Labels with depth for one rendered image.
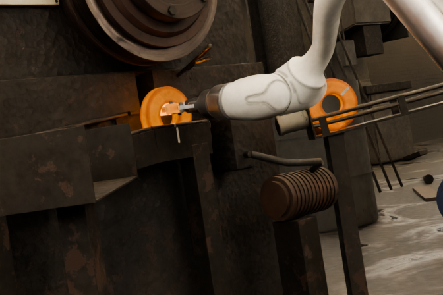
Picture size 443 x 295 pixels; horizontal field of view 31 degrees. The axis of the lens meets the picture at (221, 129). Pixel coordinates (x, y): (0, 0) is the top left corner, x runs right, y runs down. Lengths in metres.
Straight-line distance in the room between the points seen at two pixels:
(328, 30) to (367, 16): 8.29
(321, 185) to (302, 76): 0.44
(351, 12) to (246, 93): 8.11
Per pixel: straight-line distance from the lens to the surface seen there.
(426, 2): 1.35
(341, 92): 2.38
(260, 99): 1.82
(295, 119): 2.33
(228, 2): 2.54
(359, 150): 4.86
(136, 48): 2.07
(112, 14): 2.02
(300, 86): 1.93
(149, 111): 2.08
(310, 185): 2.22
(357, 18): 9.94
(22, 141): 1.48
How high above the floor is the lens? 0.67
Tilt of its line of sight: level
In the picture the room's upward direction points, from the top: 9 degrees counter-clockwise
